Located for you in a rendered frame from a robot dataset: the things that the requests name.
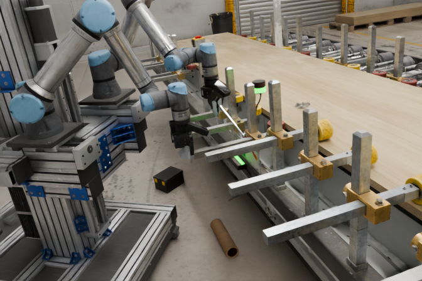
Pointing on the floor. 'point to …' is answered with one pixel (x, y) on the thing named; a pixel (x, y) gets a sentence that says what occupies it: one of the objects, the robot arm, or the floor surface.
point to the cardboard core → (224, 238)
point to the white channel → (277, 5)
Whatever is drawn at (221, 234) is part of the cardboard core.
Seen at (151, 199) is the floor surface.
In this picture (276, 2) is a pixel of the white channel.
